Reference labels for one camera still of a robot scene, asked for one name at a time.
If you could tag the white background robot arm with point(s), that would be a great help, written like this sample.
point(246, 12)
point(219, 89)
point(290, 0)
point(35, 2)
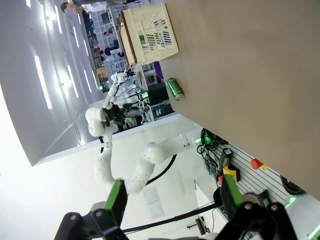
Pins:
point(116, 83)

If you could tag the grey slotted panel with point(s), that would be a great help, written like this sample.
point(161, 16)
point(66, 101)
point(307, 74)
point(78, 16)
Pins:
point(252, 180)

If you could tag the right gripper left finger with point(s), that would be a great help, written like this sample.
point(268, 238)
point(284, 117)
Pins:
point(113, 200)

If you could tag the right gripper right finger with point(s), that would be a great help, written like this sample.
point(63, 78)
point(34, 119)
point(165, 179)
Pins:
point(232, 197)

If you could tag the dark equipment cabinet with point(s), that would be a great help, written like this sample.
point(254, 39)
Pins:
point(160, 96)

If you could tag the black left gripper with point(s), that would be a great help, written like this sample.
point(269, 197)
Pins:
point(112, 115)

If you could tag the green drink can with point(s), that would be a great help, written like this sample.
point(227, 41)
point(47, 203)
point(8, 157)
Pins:
point(175, 88)

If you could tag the black handheld pendant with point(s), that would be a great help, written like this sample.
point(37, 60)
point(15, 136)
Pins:
point(225, 155)

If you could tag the yellow and black control box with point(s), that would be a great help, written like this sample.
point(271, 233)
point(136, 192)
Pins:
point(231, 172)

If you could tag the background person grey top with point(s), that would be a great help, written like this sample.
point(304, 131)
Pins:
point(75, 5)

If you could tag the red emergency stop button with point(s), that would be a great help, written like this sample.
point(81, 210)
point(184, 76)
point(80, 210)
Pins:
point(256, 163)

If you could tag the white paper sheet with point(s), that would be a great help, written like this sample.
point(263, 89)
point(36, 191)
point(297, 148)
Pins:
point(154, 202)

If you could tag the ceiling light strip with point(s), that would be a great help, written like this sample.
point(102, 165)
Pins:
point(43, 82)
point(72, 81)
point(87, 80)

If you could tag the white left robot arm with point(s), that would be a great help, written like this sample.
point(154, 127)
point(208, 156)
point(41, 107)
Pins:
point(152, 152)

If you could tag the purple cloth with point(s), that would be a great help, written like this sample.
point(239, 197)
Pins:
point(158, 70)

